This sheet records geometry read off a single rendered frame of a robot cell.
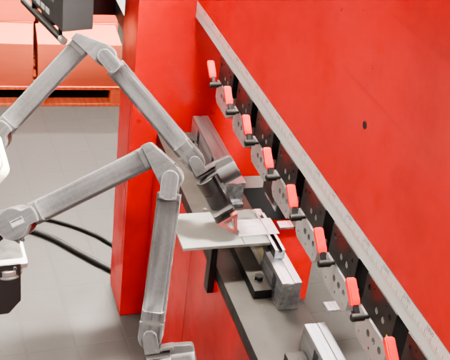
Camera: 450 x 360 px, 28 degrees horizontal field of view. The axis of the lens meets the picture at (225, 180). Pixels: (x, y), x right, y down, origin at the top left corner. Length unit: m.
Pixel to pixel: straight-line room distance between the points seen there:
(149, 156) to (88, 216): 2.43
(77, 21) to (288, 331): 1.43
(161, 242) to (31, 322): 1.78
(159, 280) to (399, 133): 0.69
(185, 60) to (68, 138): 2.01
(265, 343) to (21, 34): 3.48
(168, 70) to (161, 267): 1.32
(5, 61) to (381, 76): 3.82
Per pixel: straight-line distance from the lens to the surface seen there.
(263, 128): 2.56
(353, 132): 2.00
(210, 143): 3.18
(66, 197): 2.15
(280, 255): 2.61
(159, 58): 3.30
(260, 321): 2.53
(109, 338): 3.77
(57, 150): 5.10
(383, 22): 1.88
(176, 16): 3.25
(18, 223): 2.15
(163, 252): 2.13
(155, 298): 2.15
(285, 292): 2.54
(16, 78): 5.52
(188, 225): 2.65
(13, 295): 2.45
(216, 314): 2.76
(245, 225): 2.68
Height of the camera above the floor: 2.44
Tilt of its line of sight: 30 degrees down
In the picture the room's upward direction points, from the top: 7 degrees clockwise
